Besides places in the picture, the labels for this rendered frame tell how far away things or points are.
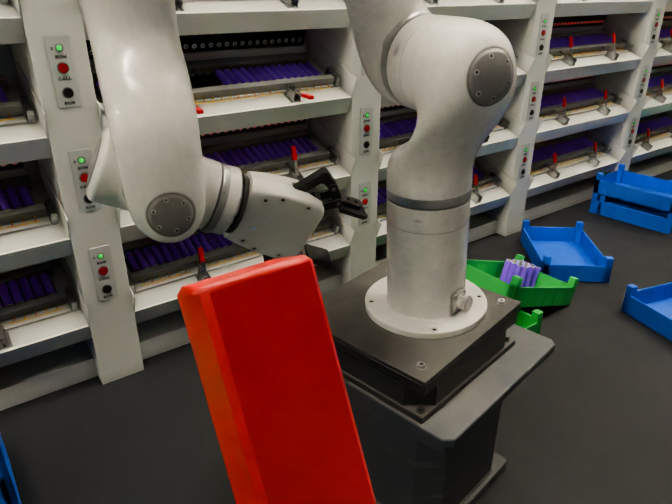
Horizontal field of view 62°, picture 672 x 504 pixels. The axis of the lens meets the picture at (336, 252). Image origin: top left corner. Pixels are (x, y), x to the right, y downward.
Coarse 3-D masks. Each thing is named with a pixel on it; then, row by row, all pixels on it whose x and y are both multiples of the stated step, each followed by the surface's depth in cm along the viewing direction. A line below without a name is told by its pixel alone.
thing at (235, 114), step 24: (264, 48) 139; (288, 48) 143; (336, 72) 142; (96, 96) 110; (264, 96) 131; (336, 96) 139; (216, 120) 122; (240, 120) 125; (264, 120) 129; (288, 120) 133
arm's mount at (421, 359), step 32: (352, 288) 95; (480, 288) 93; (352, 320) 86; (512, 320) 89; (352, 352) 81; (384, 352) 79; (416, 352) 78; (448, 352) 78; (480, 352) 83; (384, 384) 79; (416, 384) 74; (448, 384) 78; (416, 416) 76
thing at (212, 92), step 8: (272, 80) 132; (280, 80) 133; (288, 80) 134; (296, 80) 135; (304, 80) 136; (312, 80) 137; (320, 80) 138; (328, 80) 140; (200, 88) 122; (208, 88) 123; (216, 88) 124; (224, 88) 124; (232, 88) 125; (240, 88) 126; (248, 88) 128; (256, 88) 129; (264, 88) 130; (272, 88) 132; (280, 88) 133; (320, 88) 138; (200, 96) 122; (208, 96) 123; (216, 96) 124; (224, 96) 125; (256, 96) 128
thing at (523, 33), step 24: (552, 0) 173; (504, 24) 180; (528, 24) 173; (552, 24) 177; (528, 48) 175; (528, 72) 178; (528, 96) 182; (504, 168) 194; (528, 168) 196; (504, 216) 200
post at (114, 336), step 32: (32, 0) 94; (64, 0) 97; (32, 32) 96; (64, 32) 98; (32, 64) 97; (64, 128) 104; (96, 128) 107; (64, 160) 106; (64, 192) 108; (96, 224) 113; (128, 288) 122; (96, 320) 120; (128, 320) 125; (96, 352) 123; (128, 352) 128
